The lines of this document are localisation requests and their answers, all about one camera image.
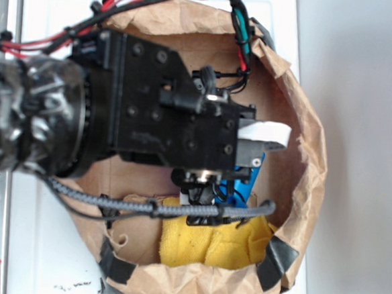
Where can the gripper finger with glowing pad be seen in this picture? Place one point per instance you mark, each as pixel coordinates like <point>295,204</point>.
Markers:
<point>273,135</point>

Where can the blue plastic object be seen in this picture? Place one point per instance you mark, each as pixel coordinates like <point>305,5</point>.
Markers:
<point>238,194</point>

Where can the yellow microfiber cloth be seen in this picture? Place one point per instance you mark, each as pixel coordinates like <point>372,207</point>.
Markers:
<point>226,246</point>

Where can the black wrapped robot arm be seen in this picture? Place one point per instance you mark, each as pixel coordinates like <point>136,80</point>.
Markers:
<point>42,116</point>

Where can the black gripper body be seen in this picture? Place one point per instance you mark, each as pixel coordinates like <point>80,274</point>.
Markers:
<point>142,104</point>

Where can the brown paper bag nest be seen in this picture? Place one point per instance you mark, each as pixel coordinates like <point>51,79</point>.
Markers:
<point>294,178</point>

